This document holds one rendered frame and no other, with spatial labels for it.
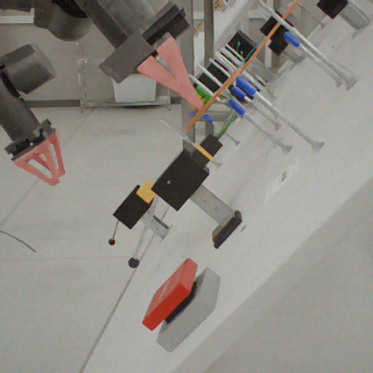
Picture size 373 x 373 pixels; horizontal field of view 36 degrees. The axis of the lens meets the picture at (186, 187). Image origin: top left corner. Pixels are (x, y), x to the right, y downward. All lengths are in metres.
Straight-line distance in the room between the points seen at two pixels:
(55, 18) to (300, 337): 0.64
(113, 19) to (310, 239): 0.31
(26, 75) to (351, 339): 0.69
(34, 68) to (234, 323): 0.66
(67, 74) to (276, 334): 7.58
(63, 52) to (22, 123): 7.40
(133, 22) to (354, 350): 0.63
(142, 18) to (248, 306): 0.31
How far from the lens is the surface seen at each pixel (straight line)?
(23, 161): 0.99
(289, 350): 0.96
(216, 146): 0.63
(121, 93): 7.82
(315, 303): 1.10
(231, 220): 0.58
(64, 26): 0.67
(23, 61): 0.98
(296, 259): 0.39
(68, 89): 8.43
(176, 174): 0.63
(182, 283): 0.45
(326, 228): 0.38
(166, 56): 0.58
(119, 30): 0.59
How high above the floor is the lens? 1.33
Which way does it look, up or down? 18 degrees down
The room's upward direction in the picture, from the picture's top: 1 degrees counter-clockwise
